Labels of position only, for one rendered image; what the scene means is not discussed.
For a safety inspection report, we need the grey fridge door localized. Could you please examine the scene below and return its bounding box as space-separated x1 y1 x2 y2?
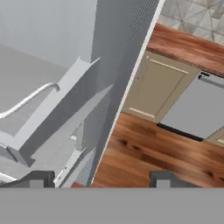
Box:
0 43 102 184

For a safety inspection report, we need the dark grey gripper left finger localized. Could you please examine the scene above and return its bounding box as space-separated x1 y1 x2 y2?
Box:
0 171 56 189

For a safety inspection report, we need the beige cupboard door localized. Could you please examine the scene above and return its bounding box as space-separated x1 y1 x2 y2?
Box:
122 51 202 123

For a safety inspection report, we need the silver fridge door handle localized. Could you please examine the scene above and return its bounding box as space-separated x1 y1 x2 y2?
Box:
0 81 61 121

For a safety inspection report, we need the silver dishwasher handle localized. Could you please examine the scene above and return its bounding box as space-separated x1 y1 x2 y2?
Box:
197 73 224 89

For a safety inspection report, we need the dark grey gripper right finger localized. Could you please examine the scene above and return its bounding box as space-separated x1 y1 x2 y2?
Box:
149 171 200 189

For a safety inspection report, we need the grey dishwasher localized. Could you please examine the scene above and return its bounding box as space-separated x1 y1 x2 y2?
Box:
157 71 224 143

